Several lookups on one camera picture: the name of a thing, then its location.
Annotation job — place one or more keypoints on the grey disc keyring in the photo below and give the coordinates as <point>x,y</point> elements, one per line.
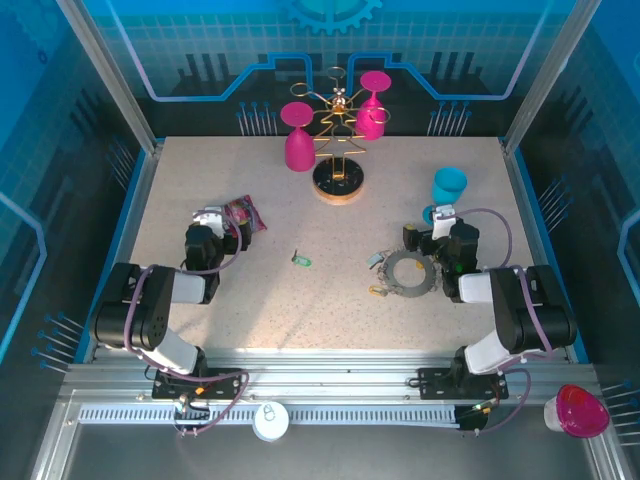
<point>410,291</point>

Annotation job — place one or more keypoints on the yellow key tag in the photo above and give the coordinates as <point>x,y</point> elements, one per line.
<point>375,290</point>

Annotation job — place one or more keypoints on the green key tag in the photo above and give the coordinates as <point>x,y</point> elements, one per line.
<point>303,261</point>

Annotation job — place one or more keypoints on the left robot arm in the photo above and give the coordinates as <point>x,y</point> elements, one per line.
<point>155,325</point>

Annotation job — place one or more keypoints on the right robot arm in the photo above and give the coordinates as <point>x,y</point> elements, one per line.
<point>510,320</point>

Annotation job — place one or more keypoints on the pink candy bag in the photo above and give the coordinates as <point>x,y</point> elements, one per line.
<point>245,212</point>

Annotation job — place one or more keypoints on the blue plastic goblet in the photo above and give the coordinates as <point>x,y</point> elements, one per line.
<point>448,187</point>

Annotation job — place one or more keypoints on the pink plastic goblet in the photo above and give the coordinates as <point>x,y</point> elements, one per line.
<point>582,412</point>
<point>299,150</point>
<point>371,122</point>

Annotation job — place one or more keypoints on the white round lid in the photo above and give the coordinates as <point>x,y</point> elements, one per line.
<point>271,422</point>

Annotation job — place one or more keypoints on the white plastic cup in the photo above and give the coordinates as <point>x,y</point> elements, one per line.
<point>551,417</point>

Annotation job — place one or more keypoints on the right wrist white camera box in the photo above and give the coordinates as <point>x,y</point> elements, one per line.
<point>443,222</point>

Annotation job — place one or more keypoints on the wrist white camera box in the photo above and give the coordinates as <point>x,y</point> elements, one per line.
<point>212,219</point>
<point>443,222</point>

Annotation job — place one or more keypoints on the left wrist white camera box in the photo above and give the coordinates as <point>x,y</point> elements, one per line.
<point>212,219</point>

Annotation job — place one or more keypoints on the aluminium side rail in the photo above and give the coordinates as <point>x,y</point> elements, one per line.
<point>129,240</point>
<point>525,200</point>

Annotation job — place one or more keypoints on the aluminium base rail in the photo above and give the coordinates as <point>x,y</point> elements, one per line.
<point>325,370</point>

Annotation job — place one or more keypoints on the aluminium frame post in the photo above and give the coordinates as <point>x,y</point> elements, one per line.
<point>544,75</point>
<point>112,75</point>

